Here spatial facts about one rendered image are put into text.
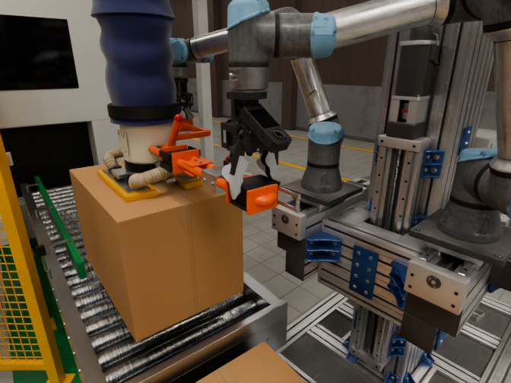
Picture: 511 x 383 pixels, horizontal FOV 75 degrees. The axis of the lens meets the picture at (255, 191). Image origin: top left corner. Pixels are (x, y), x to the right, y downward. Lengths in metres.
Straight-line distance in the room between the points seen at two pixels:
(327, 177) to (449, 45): 0.53
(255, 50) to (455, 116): 0.72
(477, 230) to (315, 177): 0.51
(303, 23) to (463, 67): 0.63
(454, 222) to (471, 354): 1.07
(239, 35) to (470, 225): 0.73
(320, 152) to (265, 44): 0.63
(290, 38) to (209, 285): 0.82
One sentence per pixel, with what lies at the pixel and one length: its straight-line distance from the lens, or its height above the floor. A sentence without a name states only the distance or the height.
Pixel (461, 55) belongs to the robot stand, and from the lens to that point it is 1.18.
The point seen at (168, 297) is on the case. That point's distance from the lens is 1.11.
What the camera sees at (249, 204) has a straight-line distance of 0.64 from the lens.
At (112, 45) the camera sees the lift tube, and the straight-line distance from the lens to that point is 1.11.
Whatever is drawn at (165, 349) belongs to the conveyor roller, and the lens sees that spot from 1.32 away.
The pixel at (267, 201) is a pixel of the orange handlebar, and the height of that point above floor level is 1.22.
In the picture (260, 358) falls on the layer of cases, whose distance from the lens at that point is 1.25.
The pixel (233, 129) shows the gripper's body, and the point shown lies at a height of 1.35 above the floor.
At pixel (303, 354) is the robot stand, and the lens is 1.74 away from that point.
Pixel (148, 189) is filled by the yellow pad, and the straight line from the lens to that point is 1.09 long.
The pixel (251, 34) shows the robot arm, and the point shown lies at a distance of 0.64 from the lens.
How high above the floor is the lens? 1.46
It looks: 20 degrees down
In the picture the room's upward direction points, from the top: straight up
